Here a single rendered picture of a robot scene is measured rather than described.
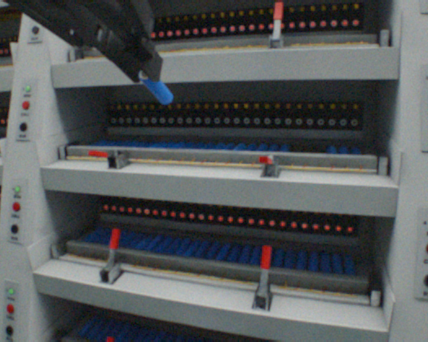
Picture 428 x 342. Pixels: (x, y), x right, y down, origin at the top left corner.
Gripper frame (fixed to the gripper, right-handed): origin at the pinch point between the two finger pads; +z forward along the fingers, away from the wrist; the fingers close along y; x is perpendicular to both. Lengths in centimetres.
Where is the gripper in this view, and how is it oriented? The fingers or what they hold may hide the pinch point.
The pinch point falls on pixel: (134, 55)
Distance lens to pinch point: 39.3
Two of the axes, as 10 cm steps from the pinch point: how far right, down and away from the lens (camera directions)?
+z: 2.8, 2.4, 9.3
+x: -1.1, 9.7, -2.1
